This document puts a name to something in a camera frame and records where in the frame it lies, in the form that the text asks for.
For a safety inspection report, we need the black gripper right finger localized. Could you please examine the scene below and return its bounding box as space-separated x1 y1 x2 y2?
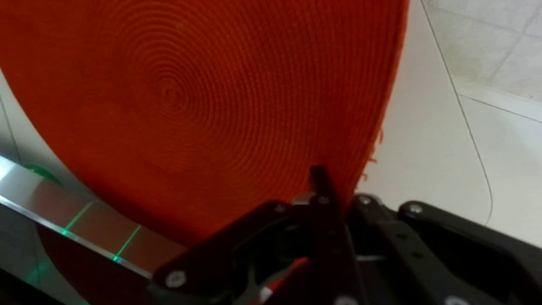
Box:
344 192 542 305

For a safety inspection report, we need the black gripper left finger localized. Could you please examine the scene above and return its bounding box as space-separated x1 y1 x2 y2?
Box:
148 165 356 305

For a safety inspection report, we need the red round plate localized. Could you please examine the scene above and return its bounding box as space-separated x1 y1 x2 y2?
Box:
0 0 412 305

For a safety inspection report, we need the stainless steel microwave oven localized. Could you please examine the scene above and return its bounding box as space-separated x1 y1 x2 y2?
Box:
0 153 190 305

